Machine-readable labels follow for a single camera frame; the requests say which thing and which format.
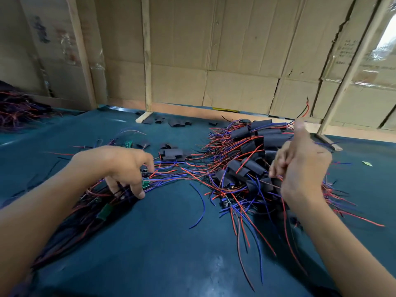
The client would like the wide wooden post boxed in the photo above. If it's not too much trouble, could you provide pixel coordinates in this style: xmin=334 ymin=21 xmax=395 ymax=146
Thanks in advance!
xmin=65 ymin=0 xmax=98 ymax=111

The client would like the pile of sleeved wired boards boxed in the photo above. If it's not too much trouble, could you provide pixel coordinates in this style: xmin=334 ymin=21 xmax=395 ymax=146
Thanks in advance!
xmin=186 ymin=99 xmax=386 ymax=293

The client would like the person's left hand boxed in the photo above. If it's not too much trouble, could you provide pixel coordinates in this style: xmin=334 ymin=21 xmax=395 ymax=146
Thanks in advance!
xmin=68 ymin=145 xmax=156 ymax=200

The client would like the loose blue wire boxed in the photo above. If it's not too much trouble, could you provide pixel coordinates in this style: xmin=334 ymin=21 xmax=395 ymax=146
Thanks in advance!
xmin=189 ymin=182 xmax=206 ymax=230

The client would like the person's right hand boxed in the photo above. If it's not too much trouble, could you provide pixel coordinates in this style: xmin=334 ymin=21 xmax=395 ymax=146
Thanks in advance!
xmin=268 ymin=120 xmax=334 ymax=208

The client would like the wire pile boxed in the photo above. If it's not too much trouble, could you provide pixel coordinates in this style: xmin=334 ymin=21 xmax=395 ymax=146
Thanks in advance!
xmin=0 ymin=80 xmax=57 ymax=130

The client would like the thin wooden post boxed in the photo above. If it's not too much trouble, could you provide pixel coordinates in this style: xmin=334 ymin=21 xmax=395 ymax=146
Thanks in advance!
xmin=135 ymin=0 xmax=153 ymax=124

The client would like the pile of black sleeve pieces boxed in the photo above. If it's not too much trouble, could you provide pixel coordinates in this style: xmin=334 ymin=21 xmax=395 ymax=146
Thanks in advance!
xmin=133 ymin=111 xmax=220 ymax=161

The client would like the clear plastic sheet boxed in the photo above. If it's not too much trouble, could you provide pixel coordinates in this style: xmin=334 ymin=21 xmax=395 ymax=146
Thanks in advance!
xmin=371 ymin=12 xmax=396 ymax=87

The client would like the pale slanted wooden post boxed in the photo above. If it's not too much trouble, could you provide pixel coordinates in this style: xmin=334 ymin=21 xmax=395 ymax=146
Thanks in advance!
xmin=316 ymin=0 xmax=396 ymax=152

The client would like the wooden ledge board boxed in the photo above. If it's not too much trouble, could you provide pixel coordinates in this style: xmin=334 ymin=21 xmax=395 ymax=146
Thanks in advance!
xmin=108 ymin=96 xmax=396 ymax=143

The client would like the person's right forearm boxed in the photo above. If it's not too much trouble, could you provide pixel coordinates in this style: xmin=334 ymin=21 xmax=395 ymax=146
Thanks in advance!
xmin=288 ymin=191 xmax=396 ymax=297

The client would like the person's left forearm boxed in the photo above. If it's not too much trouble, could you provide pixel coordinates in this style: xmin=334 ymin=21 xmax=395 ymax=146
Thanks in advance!
xmin=0 ymin=160 xmax=103 ymax=297

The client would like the pile of unsleeved wired boards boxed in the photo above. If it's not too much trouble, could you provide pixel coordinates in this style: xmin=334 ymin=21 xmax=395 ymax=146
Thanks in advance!
xmin=0 ymin=130 xmax=186 ymax=297

